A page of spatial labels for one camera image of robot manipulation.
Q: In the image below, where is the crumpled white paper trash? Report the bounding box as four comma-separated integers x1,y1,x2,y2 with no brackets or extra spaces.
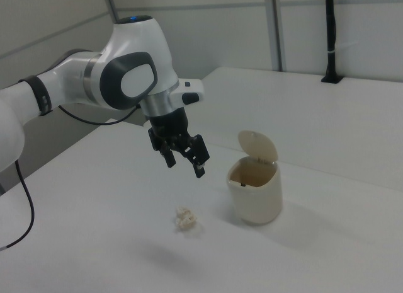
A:
174,205,199,232

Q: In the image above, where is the small white lidded bin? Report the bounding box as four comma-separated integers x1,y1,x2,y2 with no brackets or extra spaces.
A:
226,130,283,226

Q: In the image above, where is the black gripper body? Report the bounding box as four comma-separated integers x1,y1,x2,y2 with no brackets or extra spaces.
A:
144,106,192,143

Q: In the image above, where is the grey metal partition post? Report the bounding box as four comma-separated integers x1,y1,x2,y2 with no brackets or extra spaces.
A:
101,0,123,24
269,0,285,72

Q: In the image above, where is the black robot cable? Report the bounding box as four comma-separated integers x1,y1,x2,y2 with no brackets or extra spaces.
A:
0,103,141,251

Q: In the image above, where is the black pole with base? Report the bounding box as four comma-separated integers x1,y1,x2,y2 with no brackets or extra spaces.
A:
321,0,344,84

